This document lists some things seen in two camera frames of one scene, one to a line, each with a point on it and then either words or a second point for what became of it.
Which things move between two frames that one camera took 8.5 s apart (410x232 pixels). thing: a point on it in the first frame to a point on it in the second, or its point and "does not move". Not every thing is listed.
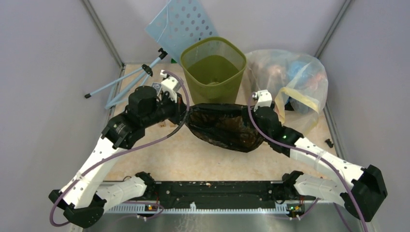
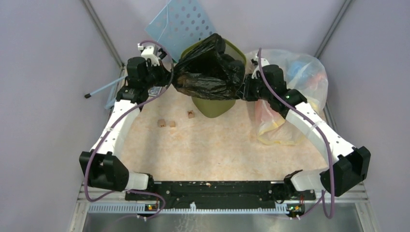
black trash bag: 226,124 to 206,70
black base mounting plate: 253,194 does not move
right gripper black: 253,114 to 247,95
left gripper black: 180,108 to 166,76
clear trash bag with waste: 297,83 does not move
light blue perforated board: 180,22 does not move
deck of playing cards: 157,86 does not move
